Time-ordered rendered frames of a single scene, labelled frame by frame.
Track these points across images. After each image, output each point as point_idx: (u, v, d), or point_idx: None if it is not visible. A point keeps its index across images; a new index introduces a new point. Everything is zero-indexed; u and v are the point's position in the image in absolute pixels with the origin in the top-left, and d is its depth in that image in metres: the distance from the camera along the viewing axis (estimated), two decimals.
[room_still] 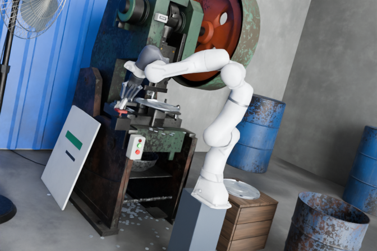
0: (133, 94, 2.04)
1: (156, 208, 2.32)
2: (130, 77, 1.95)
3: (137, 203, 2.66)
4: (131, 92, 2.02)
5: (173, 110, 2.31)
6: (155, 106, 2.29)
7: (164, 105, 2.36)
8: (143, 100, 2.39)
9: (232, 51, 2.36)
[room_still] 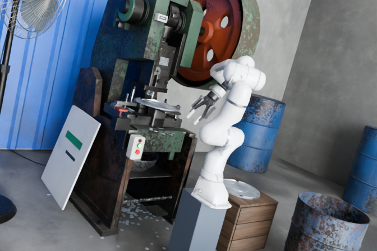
0: (207, 113, 2.28)
1: (156, 206, 2.31)
2: (208, 93, 2.32)
3: (137, 203, 2.66)
4: (205, 109, 2.29)
5: (174, 110, 2.34)
6: (158, 106, 2.29)
7: (164, 105, 2.38)
8: (142, 101, 2.36)
9: (227, 59, 2.39)
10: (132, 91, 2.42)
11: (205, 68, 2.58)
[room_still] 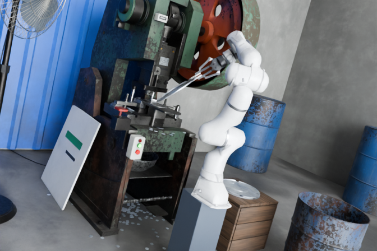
0: (203, 65, 2.23)
1: (156, 206, 2.31)
2: (224, 66, 2.23)
3: (137, 203, 2.66)
4: None
5: (193, 79, 2.21)
6: (178, 89, 2.18)
7: (182, 84, 2.26)
8: (162, 97, 2.26)
9: (197, 79, 2.58)
10: (132, 91, 2.42)
11: None
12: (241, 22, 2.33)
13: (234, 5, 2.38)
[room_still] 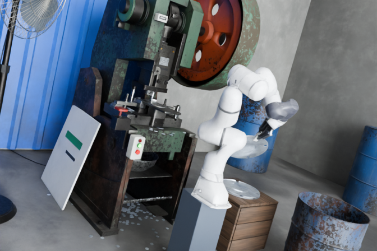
0: (263, 126, 2.26)
1: (156, 206, 2.31)
2: None
3: (137, 203, 2.66)
4: None
5: (251, 138, 2.30)
6: None
7: (251, 144, 2.37)
8: (239, 155, 2.47)
9: None
10: (132, 91, 2.42)
11: None
12: None
13: None
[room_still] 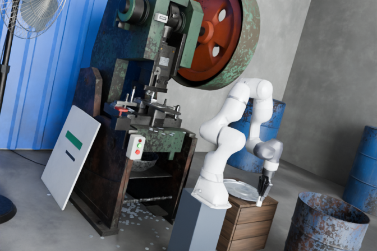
0: (265, 191, 2.15)
1: (156, 206, 2.31)
2: None
3: (137, 203, 2.66)
4: (262, 187, 2.16)
5: (247, 199, 2.27)
6: (234, 190, 2.35)
7: (248, 193, 2.35)
8: (237, 185, 2.48)
9: (235, 42, 2.35)
10: (132, 91, 2.42)
11: (215, 64, 2.52)
12: None
13: None
